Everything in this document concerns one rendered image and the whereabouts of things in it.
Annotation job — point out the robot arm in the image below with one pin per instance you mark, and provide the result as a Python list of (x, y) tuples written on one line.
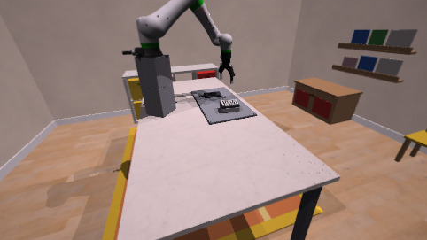
[(157, 24)]

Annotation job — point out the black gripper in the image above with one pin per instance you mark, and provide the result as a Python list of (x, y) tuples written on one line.
[(225, 65)]

